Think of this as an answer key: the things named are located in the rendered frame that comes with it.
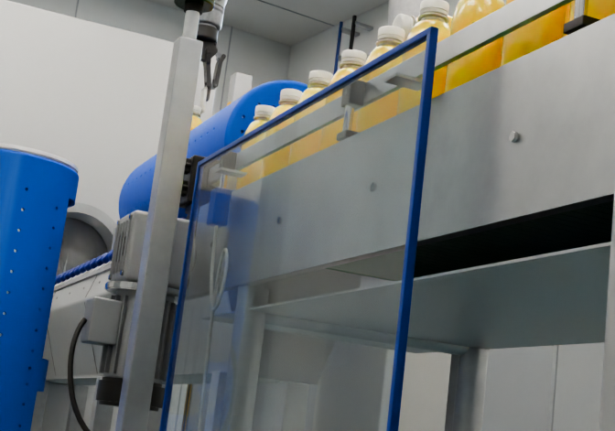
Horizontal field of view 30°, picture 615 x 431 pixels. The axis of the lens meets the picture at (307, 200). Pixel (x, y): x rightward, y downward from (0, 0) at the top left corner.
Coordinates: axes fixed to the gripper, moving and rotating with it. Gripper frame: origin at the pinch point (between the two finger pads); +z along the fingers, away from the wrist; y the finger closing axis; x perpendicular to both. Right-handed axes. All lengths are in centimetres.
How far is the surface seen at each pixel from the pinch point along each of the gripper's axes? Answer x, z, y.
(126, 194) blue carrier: -2.8, 28.6, 13.9
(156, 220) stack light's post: 121, 59, 37
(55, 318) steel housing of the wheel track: -80, 56, 13
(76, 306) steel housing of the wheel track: -47, 54, 14
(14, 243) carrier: 52, 55, 47
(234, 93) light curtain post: -64, -25, -31
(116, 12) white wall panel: -453, -193, -63
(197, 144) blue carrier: 56, 28, 14
